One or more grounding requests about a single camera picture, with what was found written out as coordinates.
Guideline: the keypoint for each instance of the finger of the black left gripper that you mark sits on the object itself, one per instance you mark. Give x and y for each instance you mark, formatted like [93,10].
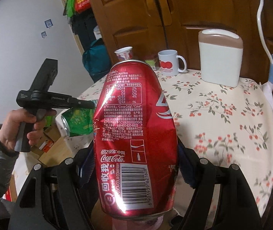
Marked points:
[76,103]

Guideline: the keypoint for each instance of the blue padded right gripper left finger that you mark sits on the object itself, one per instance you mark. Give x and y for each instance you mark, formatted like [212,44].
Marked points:
[87,166]

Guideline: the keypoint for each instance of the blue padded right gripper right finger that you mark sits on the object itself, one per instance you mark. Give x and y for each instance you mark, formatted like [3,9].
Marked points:
[186,157]

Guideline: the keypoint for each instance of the crushed green soda can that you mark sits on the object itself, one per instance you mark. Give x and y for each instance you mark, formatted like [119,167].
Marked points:
[78,121]

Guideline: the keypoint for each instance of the crushed red cola can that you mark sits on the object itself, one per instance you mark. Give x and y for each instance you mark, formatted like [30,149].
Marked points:
[135,144]

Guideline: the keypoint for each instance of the pink lined trash bin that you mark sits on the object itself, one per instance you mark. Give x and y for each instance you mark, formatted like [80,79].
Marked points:
[147,224]

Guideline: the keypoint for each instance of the person's left hand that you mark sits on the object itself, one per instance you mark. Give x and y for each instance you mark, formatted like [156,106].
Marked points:
[10,127]

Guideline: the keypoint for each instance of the cardboard box on floor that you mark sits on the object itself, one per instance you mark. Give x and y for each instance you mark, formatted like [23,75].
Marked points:
[51,149]

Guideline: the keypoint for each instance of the teal backpack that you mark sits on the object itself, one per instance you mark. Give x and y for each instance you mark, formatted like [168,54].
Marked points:
[96,60]

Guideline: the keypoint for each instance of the floral white tablecloth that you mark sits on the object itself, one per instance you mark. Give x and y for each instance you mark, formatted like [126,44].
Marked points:
[225,125]

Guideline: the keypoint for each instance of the instant noodle paper cup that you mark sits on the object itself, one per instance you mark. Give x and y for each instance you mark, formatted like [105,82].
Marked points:
[124,53]

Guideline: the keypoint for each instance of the dark hanging clothes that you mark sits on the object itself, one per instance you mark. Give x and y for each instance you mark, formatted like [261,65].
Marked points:
[83,25]

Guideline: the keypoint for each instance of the small green white box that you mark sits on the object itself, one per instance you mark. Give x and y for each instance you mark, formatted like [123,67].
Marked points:
[152,60]

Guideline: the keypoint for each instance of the green shopping bag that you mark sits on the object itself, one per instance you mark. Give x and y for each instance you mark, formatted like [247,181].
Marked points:
[69,8]

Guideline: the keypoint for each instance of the red shopping bag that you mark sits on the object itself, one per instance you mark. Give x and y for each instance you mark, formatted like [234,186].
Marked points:
[81,5]

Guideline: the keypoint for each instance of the white mug red logo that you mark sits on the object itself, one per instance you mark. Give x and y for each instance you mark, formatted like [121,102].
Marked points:
[169,63]

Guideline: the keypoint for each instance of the wooden wardrobe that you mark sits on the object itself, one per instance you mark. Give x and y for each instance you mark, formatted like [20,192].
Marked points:
[153,25]

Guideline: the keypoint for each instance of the white brown tissue container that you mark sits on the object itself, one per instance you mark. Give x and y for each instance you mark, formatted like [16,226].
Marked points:
[220,53]

